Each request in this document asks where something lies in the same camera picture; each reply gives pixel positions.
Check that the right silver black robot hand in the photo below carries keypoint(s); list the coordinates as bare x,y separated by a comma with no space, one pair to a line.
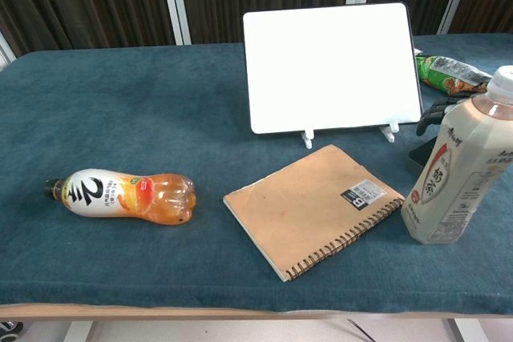
435,111

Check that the black rectangular block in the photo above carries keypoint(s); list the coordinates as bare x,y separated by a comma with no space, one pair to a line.
421,158

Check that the white board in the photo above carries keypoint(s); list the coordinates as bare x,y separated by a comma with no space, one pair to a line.
328,69

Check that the green snack bag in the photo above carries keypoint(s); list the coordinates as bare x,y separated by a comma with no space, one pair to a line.
445,73

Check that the milk tea bottle white cap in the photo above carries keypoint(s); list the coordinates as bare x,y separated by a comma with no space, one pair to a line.
453,182

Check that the brown spiral kraft notebook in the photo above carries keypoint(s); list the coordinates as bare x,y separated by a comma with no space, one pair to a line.
308,210

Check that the white table leg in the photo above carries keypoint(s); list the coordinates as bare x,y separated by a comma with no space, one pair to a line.
467,331
78,331

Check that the blue velvet table cloth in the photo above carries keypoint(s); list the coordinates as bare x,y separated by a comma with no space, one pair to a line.
132,117

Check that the orange drink plastic bottle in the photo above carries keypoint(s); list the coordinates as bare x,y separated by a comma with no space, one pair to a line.
120,197

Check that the black caster wheel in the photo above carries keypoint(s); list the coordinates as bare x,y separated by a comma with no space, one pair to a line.
9,331

